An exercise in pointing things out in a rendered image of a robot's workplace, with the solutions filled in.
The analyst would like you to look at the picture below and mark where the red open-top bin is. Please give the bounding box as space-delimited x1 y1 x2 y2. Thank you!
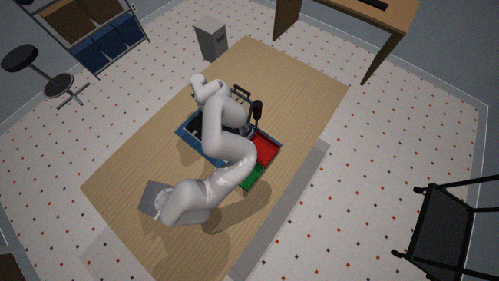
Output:
250 131 281 169

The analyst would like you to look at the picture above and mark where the green bin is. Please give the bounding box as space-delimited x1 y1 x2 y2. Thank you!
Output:
240 162 264 191

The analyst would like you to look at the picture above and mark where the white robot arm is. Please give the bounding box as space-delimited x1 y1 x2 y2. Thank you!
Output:
154 74 257 227

